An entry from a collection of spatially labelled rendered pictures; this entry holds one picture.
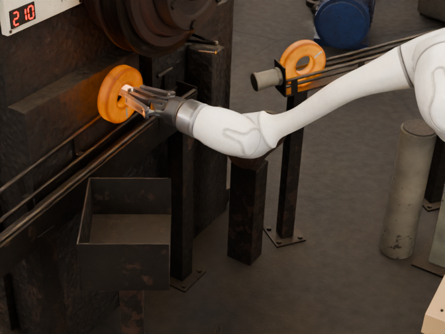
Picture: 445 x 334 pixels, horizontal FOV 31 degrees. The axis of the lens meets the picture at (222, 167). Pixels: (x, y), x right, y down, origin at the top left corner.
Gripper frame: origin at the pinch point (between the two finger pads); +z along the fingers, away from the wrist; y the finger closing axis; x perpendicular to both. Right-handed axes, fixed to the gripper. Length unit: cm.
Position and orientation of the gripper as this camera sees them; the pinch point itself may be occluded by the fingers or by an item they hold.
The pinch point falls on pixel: (120, 89)
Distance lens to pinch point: 214.2
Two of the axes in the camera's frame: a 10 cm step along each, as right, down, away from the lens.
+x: 0.7, -8.2, -5.7
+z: -8.4, -3.6, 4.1
